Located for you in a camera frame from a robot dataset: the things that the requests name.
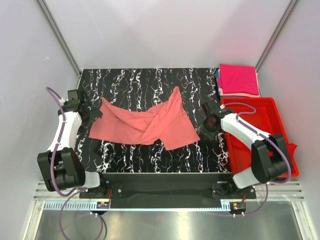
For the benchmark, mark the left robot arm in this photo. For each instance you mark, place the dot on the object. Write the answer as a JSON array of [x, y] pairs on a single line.
[[60, 167]]

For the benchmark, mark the left aluminium corner post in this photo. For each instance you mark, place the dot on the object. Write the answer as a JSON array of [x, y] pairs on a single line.
[[58, 35]]

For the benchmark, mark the red plastic bin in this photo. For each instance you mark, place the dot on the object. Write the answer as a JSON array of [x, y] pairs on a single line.
[[266, 118]]

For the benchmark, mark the black marble pattern mat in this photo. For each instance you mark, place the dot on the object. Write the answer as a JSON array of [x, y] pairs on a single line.
[[138, 89]]

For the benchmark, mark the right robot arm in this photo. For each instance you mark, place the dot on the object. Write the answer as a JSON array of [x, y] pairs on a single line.
[[270, 158]]

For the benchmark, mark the blue folded t shirt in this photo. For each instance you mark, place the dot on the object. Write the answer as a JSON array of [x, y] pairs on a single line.
[[217, 75]]

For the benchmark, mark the aluminium corner post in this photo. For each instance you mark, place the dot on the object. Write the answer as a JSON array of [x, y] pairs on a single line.
[[289, 10], [58, 35]]

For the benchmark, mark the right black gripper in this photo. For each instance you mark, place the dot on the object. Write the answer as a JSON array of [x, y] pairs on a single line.
[[209, 136]]

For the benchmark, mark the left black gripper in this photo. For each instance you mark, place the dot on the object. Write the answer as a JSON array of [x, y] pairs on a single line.
[[95, 114]]

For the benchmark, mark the magenta folded t shirt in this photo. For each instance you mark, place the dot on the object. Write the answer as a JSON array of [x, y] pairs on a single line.
[[236, 68]]

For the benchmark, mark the red t shirt in bin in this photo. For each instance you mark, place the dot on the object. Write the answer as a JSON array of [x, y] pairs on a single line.
[[291, 147]]

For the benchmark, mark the salmon pink t shirt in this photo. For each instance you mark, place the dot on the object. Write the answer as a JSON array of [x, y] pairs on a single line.
[[167, 121]]

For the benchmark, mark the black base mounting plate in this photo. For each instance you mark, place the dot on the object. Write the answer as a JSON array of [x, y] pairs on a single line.
[[151, 191]]

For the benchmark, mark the white cable duct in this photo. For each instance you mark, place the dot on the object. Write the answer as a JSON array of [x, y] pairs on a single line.
[[97, 206]]

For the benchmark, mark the right aluminium corner post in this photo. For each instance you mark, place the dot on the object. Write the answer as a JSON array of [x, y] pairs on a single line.
[[289, 10]]

